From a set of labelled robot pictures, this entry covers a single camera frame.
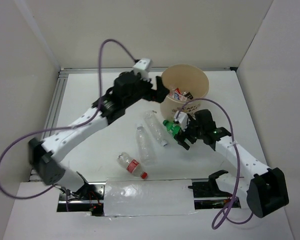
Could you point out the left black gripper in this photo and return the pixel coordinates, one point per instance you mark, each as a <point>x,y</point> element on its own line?
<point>157,95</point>

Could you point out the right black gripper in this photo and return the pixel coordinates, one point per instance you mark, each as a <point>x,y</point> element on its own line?
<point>192,121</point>

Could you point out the green soda bottle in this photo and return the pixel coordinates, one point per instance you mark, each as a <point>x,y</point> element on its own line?
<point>172,128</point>

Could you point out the blue white label bottle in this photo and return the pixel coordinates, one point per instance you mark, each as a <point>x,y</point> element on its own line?
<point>176,94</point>

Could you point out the black label small bottle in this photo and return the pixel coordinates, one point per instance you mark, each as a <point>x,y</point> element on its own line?
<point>188,96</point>

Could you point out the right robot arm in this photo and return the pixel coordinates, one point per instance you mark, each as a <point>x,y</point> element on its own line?
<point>260,188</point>

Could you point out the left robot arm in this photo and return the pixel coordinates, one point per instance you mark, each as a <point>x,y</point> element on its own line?
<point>46,155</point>

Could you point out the beige round bin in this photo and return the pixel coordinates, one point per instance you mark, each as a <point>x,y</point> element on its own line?
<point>187,78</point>

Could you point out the clear bottle blue cap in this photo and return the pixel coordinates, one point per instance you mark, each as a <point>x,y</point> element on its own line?
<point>155,127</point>

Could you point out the clear bottle white cap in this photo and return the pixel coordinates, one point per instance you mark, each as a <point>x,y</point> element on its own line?
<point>145,148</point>

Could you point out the red label bottle near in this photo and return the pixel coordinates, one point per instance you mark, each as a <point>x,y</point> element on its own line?
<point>131,165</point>

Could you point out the white tape sheet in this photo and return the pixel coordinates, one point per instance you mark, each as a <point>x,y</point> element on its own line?
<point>148,198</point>

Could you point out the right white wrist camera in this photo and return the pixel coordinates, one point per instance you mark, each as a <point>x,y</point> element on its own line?
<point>181,118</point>

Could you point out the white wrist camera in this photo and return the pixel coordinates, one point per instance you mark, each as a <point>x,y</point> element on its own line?
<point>143,67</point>
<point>181,118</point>

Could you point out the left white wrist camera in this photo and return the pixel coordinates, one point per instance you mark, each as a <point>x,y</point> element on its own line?
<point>143,67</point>

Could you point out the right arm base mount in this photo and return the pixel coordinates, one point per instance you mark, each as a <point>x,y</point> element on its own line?
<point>206,193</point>

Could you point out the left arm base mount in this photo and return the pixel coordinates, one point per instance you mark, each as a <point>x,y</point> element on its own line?
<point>91,201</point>

